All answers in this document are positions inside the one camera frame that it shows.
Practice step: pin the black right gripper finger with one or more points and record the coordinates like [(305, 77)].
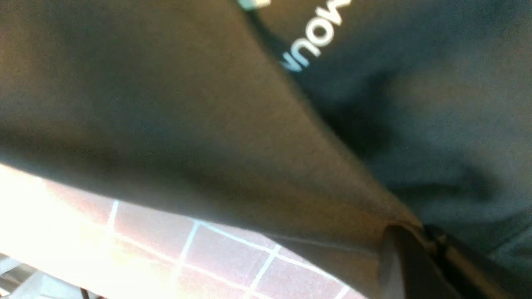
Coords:
[(429, 263)]

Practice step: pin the dark gray long-sleeve shirt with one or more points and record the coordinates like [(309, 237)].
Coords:
[(316, 123)]

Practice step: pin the pink checkered tablecloth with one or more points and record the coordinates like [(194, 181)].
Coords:
[(62, 243)]

